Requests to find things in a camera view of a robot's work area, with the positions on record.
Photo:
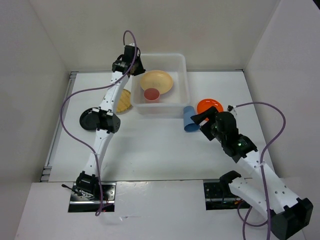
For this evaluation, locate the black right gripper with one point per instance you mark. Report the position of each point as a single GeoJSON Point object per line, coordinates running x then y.
{"type": "Point", "coordinates": [209, 113]}

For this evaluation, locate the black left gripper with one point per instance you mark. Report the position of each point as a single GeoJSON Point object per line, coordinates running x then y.
{"type": "Point", "coordinates": [141, 69]}

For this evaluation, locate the beige plastic plate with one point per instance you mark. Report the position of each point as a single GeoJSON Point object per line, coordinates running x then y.
{"type": "Point", "coordinates": [157, 79]}

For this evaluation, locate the blue plastic cup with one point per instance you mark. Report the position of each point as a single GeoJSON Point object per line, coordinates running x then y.
{"type": "Point", "coordinates": [188, 124]}

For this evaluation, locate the pink plastic cup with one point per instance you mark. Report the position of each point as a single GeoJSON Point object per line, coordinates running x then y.
{"type": "Point", "coordinates": [151, 95]}

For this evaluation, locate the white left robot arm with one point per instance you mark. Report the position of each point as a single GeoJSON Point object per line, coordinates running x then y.
{"type": "Point", "coordinates": [103, 118]}

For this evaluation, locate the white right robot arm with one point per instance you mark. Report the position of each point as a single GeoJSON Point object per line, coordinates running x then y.
{"type": "Point", "coordinates": [285, 212]}

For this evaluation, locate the orange plastic plate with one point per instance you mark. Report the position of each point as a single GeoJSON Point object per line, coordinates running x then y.
{"type": "Point", "coordinates": [207, 103]}

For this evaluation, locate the round bamboo mat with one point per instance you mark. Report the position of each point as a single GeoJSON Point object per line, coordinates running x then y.
{"type": "Point", "coordinates": [124, 103]}

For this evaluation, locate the black round plate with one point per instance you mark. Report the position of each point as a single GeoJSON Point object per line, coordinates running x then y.
{"type": "Point", "coordinates": [89, 119]}

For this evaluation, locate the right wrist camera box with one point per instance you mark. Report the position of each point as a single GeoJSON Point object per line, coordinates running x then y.
{"type": "Point", "coordinates": [232, 109]}

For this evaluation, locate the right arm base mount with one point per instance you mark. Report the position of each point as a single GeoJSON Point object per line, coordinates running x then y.
{"type": "Point", "coordinates": [218, 198]}

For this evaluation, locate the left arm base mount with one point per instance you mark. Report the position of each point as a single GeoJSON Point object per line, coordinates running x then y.
{"type": "Point", "coordinates": [81, 202]}

